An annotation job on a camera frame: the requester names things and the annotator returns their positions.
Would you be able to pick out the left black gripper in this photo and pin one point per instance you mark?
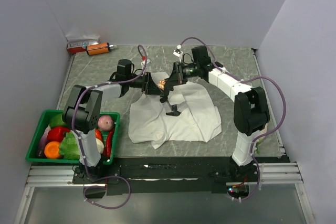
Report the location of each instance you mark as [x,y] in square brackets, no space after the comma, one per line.
[150,88]

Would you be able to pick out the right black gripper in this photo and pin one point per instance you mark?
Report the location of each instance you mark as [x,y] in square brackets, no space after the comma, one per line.
[176,77]

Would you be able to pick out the white printed t-shirt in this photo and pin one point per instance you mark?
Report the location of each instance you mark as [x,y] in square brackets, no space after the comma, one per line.
[199,119]

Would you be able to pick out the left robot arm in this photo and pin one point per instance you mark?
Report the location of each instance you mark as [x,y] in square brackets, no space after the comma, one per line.
[83,106]

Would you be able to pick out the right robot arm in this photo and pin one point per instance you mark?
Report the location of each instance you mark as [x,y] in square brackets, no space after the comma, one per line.
[251,112]

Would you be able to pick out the purple onion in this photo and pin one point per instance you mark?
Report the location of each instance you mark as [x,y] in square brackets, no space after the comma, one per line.
[105,123]

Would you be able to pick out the orange cylinder tube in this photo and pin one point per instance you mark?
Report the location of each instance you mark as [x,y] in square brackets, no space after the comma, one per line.
[101,48]

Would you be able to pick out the red chili pepper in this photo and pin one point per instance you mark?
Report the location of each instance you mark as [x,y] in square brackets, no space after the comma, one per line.
[108,144]

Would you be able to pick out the red white box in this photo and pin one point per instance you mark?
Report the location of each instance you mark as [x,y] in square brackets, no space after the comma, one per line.
[79,45]

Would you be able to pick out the white eggplant toy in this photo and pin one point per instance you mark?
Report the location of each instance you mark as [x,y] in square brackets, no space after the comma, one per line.
[258,144]

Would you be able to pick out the green bell pepper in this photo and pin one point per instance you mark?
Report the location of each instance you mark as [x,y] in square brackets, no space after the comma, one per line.
[57,121]

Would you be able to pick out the green lettuce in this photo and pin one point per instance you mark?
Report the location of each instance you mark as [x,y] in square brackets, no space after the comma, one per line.
[68,147]

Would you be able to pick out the green plastic basket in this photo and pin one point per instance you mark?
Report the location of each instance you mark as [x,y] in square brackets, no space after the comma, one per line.
[44,122]

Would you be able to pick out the orange carrot slice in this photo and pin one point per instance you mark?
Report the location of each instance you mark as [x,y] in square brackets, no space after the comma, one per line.
[51,150]

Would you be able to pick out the purple eggplant slice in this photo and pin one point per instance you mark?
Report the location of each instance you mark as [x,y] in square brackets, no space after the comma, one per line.
[42,143]

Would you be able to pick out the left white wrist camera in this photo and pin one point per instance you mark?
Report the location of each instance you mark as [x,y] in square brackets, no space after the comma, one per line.
[146,64]

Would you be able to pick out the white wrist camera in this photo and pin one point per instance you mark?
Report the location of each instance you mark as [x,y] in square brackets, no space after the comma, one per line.
[178,52]
[146,64]

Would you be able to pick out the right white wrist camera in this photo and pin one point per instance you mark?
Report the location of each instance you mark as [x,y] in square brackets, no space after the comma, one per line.
[178,52]

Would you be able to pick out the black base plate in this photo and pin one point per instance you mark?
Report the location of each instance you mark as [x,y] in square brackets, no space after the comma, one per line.
[179,174]

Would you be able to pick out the aluminium rail frame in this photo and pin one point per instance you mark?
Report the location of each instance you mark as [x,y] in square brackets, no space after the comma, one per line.
[62,176]

